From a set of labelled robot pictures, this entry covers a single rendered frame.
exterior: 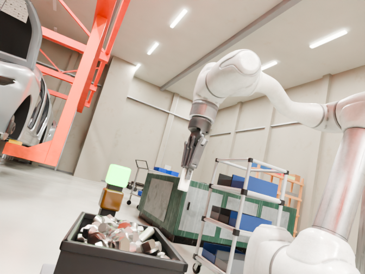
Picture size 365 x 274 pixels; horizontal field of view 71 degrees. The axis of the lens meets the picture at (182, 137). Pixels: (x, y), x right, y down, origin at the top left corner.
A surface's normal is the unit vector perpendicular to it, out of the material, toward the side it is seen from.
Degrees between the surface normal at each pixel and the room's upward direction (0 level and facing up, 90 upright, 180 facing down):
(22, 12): 141
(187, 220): 90
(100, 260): 90
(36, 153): 90
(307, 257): 68
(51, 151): 90
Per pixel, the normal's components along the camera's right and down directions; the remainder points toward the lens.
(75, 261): 0.27, -0.13
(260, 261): -0.88, -0.33
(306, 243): -0.76, -0.60
